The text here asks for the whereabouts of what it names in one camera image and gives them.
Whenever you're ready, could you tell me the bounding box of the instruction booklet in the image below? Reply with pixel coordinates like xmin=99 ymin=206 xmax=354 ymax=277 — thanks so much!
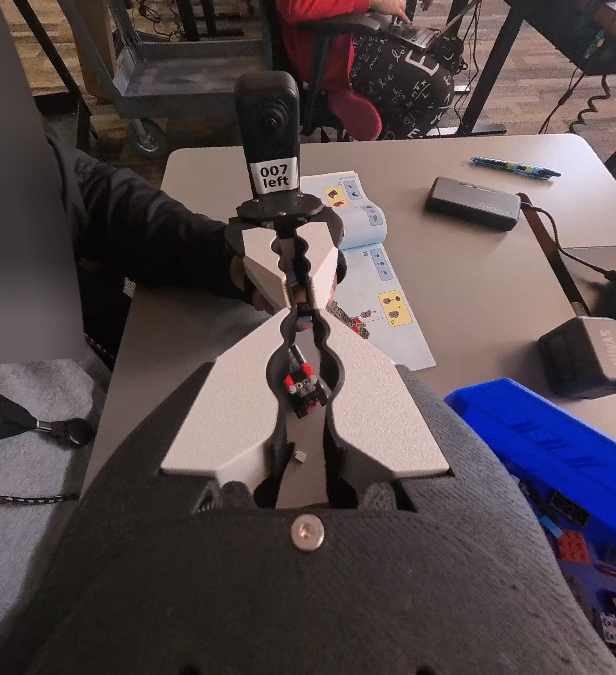
xmin=299 ymin=170 xmax=438 ymax=372

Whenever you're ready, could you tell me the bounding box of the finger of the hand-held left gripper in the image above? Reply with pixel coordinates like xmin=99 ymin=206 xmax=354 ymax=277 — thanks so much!
xmin=241 ymin=226 xmax=294 ymax=316
xmin=295 ymin=219 xmax=340 ymax=313

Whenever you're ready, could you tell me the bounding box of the blue patterned pen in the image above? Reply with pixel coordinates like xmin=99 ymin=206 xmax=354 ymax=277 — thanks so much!
xmin=469 ymin=155 xmax=562 ymax=183

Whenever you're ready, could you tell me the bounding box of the black equipment box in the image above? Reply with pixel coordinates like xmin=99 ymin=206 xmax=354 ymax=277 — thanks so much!
xmin=503 ymin=0 xmax=616 ymax=76

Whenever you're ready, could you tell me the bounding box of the black smartphone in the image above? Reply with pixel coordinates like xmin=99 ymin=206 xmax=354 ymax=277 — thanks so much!
xmin=560 ymin=245 xmax=616 ymax=277

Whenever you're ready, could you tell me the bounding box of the black table frame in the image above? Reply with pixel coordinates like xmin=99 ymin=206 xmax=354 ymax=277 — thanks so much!
xmin=456 ymin=0 xmax=525 ymax=137

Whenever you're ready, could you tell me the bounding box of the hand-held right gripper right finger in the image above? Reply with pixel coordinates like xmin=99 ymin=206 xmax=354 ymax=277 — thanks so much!
xmin=312 ymin=310 xmax=451 ymax=508

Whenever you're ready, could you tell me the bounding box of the black laptop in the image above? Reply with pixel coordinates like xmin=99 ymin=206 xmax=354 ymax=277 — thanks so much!
xmin=363 ymin=9 xmax=441 ymax=52

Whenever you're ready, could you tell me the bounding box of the black white drawstring cord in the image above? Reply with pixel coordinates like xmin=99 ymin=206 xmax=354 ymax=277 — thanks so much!
xmin=0 ymin=493 xmax=80 ymax=507

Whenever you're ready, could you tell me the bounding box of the person's grey sweatshirt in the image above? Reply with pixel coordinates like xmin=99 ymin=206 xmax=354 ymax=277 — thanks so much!
xmin=0 ymin=359 xmax=115 ymax=639

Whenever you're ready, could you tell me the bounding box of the person's left hand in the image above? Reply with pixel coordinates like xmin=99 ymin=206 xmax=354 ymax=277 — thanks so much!
xmin=228 ymin=250 xmax=314 ymax=333

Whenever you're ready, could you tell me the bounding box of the black office chair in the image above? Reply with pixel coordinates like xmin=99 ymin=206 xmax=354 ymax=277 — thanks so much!
xmin=263 ymin=0 xmax=388 ymax=142

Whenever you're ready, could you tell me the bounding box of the partly built toy brick model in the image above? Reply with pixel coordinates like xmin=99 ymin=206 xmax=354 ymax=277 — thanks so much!
xmin=282 ymin=343 xmax=331 ymax=421

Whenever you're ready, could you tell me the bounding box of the person's black jacket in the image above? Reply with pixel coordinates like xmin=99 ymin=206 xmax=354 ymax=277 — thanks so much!
xmin=76 ymin=253 xmax=137 ymax=370

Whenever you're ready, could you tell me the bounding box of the person's left forearm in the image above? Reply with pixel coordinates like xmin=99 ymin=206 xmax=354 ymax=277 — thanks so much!
xmin=41 ymin=129 xmax=245 ymax=304

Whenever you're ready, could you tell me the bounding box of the black cube device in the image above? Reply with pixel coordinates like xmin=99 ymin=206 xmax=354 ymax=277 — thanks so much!
xmin=537 ymin=315 xmax=616 ymax=400

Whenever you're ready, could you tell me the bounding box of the pile of toy bricks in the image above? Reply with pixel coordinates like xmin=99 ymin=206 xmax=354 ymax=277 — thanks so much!
xmin=519 ymin=475 xmax=616 ymax=668

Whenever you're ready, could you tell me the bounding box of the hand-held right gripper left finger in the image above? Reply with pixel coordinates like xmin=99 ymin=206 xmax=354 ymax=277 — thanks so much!
xmin=159 ymin=307 xmax=297 ymax=507

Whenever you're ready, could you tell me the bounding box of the black flat box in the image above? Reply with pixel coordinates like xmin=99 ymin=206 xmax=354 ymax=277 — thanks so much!
xmin=425 ymin=175 xmax=523 ymax=232

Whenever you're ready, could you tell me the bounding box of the black lanyard strap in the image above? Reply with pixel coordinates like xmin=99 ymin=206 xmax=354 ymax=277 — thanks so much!
xmin=0 ymin=374 xmax=96 ymax=450

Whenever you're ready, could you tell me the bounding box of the grey utility cart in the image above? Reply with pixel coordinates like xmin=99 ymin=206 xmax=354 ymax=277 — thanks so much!
xmin=57 ymin=0 xmax=267 ymax=156

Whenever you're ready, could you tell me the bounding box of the blue plastic bin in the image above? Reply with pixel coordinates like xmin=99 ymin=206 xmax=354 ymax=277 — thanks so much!
xmin=443 ymin=377 xmax=616 ymax=675

